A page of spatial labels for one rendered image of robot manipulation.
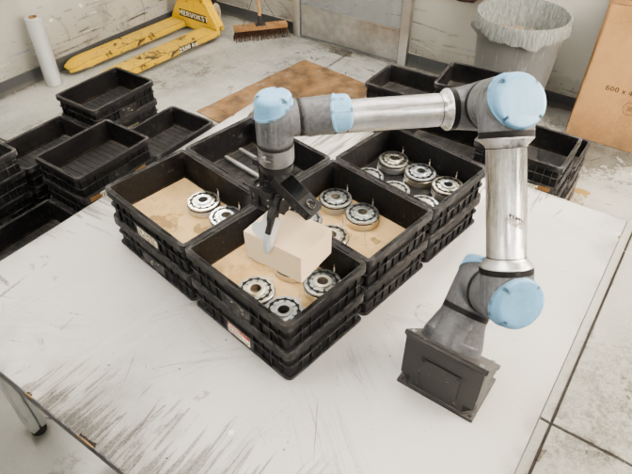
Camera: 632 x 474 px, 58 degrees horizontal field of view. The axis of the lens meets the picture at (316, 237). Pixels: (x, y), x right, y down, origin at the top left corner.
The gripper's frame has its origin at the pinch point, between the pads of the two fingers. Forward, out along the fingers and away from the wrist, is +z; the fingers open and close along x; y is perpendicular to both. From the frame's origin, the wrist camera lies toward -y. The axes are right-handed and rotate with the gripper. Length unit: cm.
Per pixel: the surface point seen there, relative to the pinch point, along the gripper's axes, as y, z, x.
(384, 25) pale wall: 144, 82, -311
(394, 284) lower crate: -13, 37, -34
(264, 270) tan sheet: 15.9, 26.7, -8.8
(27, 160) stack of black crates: 190, 71, -37
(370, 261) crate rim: -11.4, 17.0, -19.5
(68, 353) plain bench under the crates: 49, 39, 37
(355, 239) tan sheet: 1.7, 26.8, -34.5
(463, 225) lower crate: -18, 37, -70
